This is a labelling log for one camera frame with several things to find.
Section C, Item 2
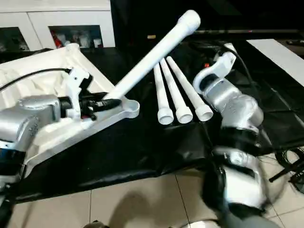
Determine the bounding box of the white glass door cabinet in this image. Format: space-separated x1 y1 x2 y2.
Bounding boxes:
0 0 117 52

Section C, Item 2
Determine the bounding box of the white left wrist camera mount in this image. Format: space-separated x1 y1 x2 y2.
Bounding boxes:
63 68 94 120

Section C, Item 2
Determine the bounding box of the black work mat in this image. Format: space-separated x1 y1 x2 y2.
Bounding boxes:
0 40 304 204

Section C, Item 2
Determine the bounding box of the dark shoe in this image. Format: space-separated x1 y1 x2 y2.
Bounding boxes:
84 219 112 228

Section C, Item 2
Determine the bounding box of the white plastic table leg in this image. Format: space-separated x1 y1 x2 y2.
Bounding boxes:
104 9 202 100
159 58 194 124
166 56 214 123
153 64 174 125

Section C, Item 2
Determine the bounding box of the red white bottle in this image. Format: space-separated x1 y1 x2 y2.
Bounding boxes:
52 30 62 48

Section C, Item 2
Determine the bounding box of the black left wrist camera cable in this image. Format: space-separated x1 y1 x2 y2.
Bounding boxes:
0 68 73 91

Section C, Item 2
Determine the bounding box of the white plastic table top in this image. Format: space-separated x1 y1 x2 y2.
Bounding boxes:
0 42 141 179

